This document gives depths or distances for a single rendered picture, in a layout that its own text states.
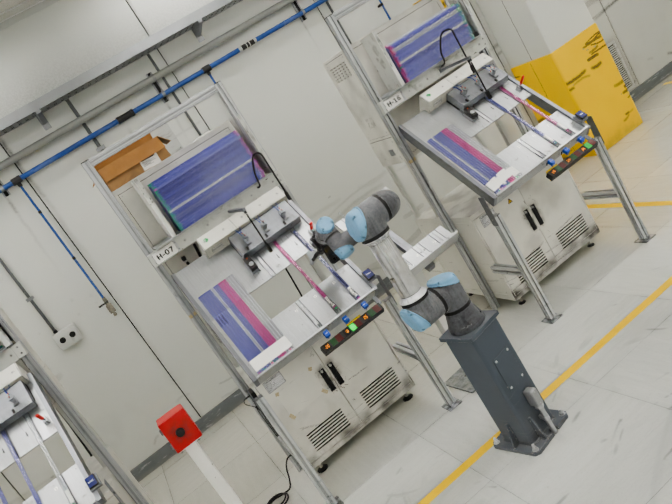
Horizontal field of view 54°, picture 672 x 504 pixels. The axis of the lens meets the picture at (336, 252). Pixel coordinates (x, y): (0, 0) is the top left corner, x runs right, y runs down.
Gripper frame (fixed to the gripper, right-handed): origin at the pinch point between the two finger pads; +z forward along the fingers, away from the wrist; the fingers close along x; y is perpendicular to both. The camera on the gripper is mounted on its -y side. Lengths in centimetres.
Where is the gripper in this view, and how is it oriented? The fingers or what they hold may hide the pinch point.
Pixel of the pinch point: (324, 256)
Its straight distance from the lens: 309.8
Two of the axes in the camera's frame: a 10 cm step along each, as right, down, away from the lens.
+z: -0.7, 3.6, 9.3
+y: -6.2, -7.4, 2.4
